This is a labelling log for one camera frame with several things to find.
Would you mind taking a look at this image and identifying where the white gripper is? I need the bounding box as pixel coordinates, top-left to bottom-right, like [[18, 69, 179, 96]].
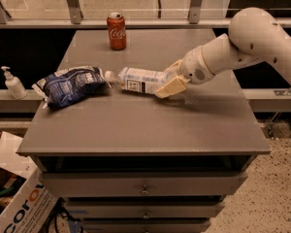
[[154, 46, 214, 98]]

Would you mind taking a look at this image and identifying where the blue plastic water bottle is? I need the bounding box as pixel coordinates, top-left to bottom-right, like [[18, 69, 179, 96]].
[[105, 67, 172, 94]]

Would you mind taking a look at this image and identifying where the blue chip bag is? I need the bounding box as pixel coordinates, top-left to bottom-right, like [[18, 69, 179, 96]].
[[32, 65, 109, 109]]

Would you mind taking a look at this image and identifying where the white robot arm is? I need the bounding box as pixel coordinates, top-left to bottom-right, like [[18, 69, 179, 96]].
[[154, 8, 291, 98]]

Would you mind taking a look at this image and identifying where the white pump dispenser bottle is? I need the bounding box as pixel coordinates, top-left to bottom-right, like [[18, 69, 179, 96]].
[[1, 66, 27, 99]]

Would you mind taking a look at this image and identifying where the red Coca-Cola can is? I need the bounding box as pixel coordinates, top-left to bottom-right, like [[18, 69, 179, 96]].
[[107, 12, 126, 50]]

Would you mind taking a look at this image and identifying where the grey drawer cabinet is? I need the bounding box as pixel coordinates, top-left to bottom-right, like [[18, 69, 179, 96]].
[[16, 28, 272, 233]]

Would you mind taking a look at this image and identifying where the top drawer with knob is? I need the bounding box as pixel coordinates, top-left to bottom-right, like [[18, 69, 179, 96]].
[[40, 172, 247, 197]]

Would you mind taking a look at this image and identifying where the drawer with knob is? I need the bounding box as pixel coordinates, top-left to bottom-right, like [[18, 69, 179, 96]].
[[40, 172, 247, 197], [65, 201, 224, 219], [81, 219, 210, 233]]

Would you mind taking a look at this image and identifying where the middle drawer with knob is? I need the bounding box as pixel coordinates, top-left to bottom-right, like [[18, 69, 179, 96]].
[[65, 201, 224, 219]]

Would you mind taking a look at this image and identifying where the bottom drawer with knob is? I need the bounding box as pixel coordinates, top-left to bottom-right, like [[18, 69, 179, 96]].
[[81, 219, 210, 233]]

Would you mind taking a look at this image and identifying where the white cardboard box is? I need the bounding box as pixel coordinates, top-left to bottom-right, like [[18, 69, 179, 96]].
[[0, 131, 57, 233]]

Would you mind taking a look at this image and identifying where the metal wall bracket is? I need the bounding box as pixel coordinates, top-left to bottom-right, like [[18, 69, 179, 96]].
[[274, 89, 291, 96]]

